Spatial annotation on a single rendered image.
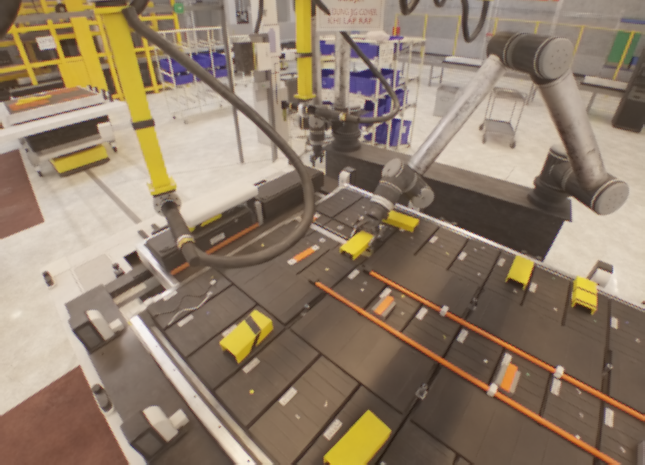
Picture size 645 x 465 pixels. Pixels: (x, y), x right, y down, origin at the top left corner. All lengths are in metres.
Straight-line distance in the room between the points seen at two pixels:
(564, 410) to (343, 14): 1.69
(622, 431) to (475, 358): 0.40
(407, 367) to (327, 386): 0.23
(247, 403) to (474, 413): 0.59
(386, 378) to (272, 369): 0.32
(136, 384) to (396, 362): 0.83
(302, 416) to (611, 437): 0.79
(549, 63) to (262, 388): 1.43
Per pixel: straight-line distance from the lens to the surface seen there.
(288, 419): 0.88
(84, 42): 10.53
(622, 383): 1.24
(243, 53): 3.65
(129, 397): 1.19
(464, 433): 0.92
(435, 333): 1.06
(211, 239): 1.32
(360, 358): 0.95
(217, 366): 0.99
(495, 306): 1.21
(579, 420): 1.10
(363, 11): 1.68
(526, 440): 0.98
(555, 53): 1.41
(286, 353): 0.97
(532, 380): 1.09
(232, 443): 0.90
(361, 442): 0.82
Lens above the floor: 1.83
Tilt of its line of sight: 35 degrees down
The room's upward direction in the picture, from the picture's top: straight up
